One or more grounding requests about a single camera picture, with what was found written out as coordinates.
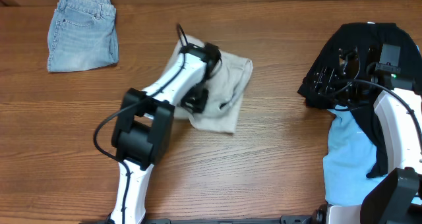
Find beige shorts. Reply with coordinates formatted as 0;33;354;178
174;51;253;134

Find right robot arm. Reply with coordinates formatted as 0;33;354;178
306;43;421;223

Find light blue garment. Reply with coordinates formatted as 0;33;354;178
323;105;386;206

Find black garment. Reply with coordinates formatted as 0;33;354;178
297;22;421;178

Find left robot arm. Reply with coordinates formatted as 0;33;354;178
106;43;221;223

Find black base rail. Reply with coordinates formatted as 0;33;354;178
78;204;329;224

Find folded light blue jeans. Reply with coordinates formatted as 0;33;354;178
47;0;119;72

